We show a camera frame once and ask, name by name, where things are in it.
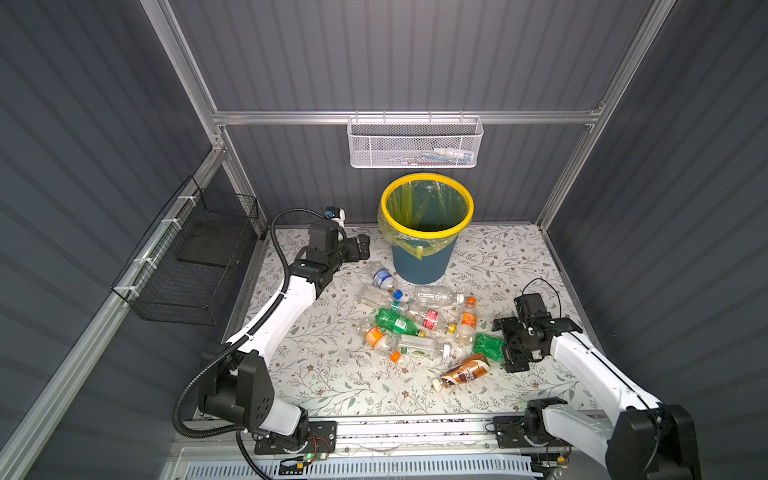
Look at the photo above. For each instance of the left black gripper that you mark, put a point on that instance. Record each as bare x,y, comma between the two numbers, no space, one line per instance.
352,254

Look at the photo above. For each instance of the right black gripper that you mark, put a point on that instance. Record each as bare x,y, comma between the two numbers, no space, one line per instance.
513,359

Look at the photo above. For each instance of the crushed green bottle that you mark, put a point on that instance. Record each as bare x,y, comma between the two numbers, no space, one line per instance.
490,346

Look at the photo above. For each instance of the brown coffee bottle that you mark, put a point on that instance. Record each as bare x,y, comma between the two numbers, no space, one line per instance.
466,371

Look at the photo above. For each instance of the green bottle yellow cap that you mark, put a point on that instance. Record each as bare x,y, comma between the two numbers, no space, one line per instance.
396,323

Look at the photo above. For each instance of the clear bottle white green label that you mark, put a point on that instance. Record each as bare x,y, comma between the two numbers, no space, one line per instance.
430,348

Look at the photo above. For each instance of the clear bottle orange caps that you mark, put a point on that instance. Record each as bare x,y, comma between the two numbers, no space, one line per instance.
384,344

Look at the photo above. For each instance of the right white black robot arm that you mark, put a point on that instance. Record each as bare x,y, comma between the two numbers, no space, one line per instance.
637,437

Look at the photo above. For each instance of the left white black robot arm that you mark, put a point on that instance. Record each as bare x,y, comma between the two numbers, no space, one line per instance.
235,385

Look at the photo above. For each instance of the yellow plastic bin liner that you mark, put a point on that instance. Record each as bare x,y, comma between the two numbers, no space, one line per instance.
423,213

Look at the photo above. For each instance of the teal bin with yellow rim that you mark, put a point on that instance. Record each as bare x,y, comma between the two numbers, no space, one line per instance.
425,271

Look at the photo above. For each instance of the clear bottle blue label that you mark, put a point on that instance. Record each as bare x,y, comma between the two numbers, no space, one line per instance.
381,277

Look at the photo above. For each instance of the clear bottle orange label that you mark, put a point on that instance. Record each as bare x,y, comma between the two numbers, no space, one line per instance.
465,325

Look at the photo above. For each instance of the clear bottle pink label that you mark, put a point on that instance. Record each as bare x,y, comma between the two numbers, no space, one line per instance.
435,321

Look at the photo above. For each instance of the clear crumpled bottle white cap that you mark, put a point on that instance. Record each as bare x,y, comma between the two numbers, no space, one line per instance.
438,296

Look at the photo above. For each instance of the items in white basket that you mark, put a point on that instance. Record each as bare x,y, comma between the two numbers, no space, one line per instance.
444,156

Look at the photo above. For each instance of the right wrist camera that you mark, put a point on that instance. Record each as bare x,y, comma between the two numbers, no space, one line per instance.
531,308

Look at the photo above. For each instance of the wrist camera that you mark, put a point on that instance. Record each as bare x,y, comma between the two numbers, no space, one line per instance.
531,308
336,214

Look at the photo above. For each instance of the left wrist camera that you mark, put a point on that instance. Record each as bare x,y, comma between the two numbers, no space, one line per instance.
336,214

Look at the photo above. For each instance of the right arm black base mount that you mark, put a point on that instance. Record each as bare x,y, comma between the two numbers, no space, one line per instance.
521,430

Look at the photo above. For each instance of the white wire wall basket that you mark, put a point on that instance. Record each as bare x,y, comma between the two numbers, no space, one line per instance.
381,142

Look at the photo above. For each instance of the aluminium rail at front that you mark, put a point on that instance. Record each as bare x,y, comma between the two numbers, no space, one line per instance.
421,433

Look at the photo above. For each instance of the black wire wall basket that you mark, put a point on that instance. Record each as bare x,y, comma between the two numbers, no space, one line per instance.
194,266

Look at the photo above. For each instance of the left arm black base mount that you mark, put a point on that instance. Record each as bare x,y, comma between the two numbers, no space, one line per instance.
311,437

